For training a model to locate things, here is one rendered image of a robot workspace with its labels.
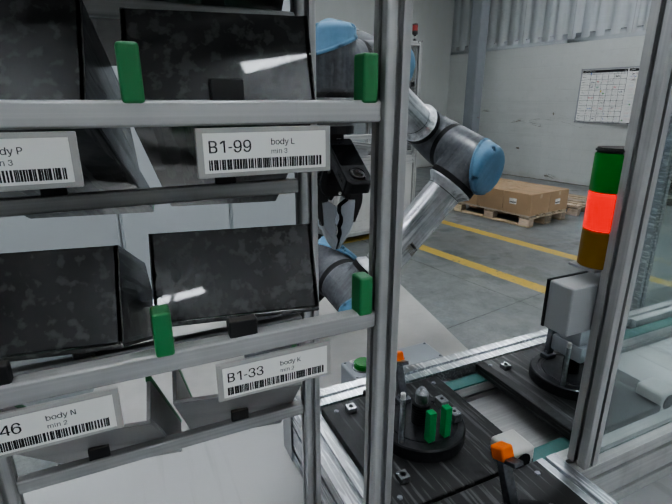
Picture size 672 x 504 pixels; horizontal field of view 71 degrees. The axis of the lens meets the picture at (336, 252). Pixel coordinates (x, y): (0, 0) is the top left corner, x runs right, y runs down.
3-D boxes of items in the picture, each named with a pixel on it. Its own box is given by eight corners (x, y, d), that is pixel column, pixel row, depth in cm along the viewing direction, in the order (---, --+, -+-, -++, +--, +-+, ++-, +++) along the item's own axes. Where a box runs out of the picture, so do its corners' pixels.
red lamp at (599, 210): (574, 226, 63) (579, 190, 61) (599, 222, 65) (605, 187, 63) (608, 235, 59) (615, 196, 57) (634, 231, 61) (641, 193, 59)
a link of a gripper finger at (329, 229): (325, 242, 87) (325, 193, 84) (338, 251, 82) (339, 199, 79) (309, 244, 86) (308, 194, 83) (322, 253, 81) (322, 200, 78)
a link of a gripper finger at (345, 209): (340, 240, 88) (340, 192, 86) (354, 248, 83) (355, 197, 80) (325, 242, 87) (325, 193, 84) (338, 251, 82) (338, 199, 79)
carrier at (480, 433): (321, 417, 81) (320, 353, 77) (435, 384, 90) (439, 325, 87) (394, 527, 60) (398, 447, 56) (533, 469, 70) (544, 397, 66)
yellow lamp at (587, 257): (568, 261, 65) (573, 226, 63) (593, 256, 67) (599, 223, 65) (601, 272, 60) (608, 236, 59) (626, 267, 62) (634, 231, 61)
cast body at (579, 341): (550, 347, 89) (555, 314, 87) (566, 343, 90) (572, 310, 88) (589, 369, 81) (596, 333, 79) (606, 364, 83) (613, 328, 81)
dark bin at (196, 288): (183, 323, 63) (180, 268, 64) (280, 312, 66) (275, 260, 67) (153, 328, 36) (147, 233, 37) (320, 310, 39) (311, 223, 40)
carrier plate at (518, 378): (474, 371, 95) (475, 362, 94) (559, 346, 104) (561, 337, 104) (577, 447, 74) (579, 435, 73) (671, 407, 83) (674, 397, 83)
